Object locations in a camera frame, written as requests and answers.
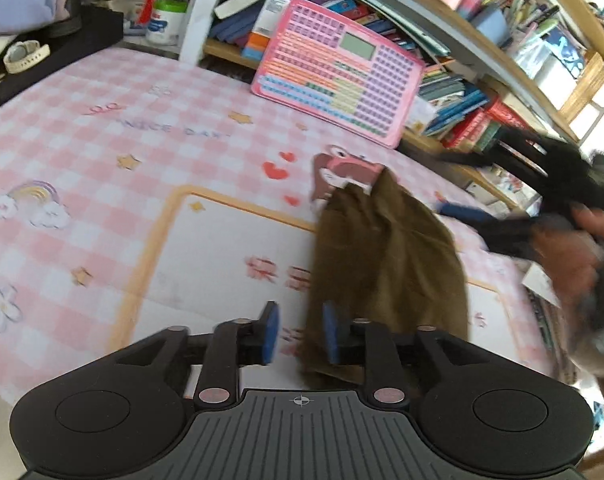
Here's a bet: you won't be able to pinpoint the brown corduroy pants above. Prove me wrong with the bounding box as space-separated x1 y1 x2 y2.
299 169 470 390

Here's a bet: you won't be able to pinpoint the white bookshelf upright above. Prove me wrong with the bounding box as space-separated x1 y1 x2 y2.
179 0 218 66

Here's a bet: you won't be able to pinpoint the white green-lid pen jar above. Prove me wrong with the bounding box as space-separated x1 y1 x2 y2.
146 0 188 46

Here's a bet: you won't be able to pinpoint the stack of notebooks right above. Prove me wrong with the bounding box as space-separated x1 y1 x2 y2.
525 288 578 386

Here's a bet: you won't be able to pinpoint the pink learning keyboard tablet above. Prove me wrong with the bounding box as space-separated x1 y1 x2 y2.
251 0 424 148

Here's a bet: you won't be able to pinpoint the white smartwatch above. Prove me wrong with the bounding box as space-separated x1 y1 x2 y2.
3 40 50 75

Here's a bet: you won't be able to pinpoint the wooden shelf board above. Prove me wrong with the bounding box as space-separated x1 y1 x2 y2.
201 38 528 212

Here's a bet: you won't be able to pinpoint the pink checkered cartoon desk mat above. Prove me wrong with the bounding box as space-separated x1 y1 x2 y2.
0 46 558 406

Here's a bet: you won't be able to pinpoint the white orange box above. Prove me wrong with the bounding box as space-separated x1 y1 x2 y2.
241 0 290 62

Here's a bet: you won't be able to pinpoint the black box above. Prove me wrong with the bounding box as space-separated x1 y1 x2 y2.
0 6 123 107

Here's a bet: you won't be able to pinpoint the person's right hand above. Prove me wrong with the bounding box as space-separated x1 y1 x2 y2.
533 205 604 309

